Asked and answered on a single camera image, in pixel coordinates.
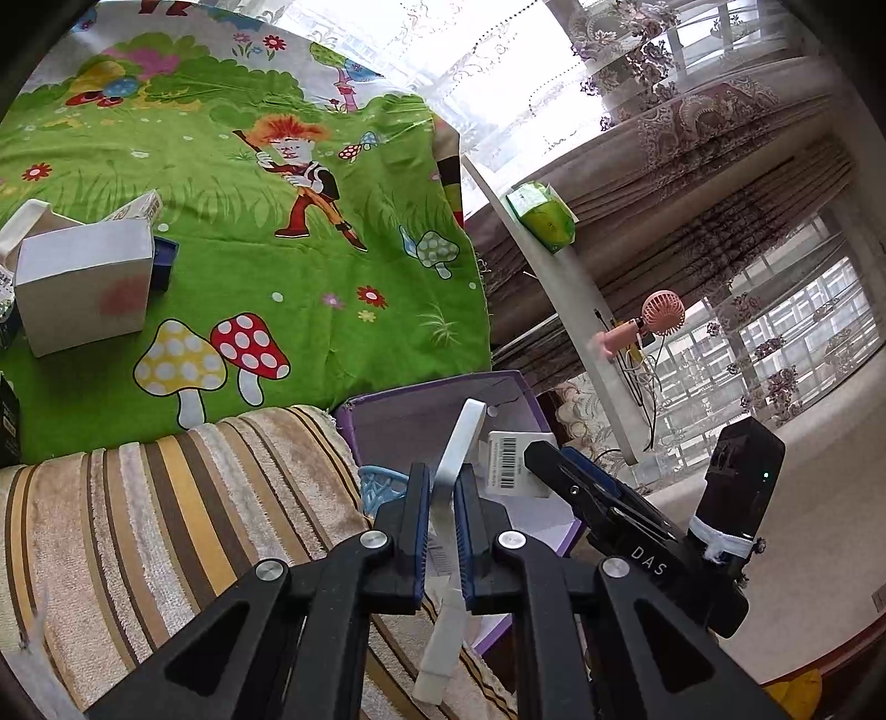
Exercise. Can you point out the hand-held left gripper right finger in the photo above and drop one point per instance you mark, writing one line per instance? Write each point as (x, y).
(465, 540)

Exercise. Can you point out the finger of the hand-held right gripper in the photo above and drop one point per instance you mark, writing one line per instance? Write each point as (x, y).
(612, 488)
(567, 488)

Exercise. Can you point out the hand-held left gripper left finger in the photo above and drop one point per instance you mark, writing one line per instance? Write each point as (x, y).
(419, 533)

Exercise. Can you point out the white barcode label carton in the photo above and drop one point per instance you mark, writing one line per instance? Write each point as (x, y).
(512, 464)

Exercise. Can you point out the thin white carton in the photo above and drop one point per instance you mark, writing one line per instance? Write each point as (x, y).
(460, 443)

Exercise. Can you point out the purple box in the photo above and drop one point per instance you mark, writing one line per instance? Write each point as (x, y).
(415, 422)

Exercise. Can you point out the blue plastic base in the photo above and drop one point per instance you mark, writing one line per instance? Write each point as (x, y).
(166, 263)

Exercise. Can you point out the light blue plastic basket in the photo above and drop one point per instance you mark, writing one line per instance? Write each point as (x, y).
(381, 484)

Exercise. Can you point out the yellow cloth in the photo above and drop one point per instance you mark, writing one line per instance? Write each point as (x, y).
(796, 699)

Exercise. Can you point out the pink handheld fan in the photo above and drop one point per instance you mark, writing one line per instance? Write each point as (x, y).
(664, 311)

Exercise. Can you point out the white windowsill board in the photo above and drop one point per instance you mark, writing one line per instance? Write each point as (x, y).
(574, 291)

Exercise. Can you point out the green tissue packet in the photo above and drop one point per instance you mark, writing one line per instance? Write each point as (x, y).
(547, 218)

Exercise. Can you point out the brown patterned curtain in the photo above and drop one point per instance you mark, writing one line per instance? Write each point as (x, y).
(692, 228)

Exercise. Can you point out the striped towel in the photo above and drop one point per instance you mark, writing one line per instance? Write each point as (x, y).
(138, 512)

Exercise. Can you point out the cartoon printed blanket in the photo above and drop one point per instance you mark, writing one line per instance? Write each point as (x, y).
(242, 291)

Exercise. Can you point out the white fluffy cloth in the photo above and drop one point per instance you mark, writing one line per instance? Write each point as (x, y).
(34, 678)

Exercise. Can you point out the pile of white boxes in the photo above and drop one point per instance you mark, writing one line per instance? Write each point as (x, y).
(83, 291)

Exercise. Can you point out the black box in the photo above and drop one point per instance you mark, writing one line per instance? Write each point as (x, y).
(8, 422)

